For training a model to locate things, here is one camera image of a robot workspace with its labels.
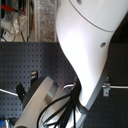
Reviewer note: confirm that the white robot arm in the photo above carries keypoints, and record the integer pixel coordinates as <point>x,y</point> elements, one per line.
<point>84,29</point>

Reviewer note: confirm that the metal cable clip right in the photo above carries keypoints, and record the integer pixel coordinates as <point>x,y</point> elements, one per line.
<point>106,87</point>

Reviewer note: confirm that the black perforated board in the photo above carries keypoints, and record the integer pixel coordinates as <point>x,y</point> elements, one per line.
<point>17,60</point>

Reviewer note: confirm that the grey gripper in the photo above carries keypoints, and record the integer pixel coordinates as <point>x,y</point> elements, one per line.
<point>46,105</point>

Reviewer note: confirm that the white box with label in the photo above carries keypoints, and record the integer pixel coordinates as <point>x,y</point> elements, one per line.
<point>6,36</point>

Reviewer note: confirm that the red handled tool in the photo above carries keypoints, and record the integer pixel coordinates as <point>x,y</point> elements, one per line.
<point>7,8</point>

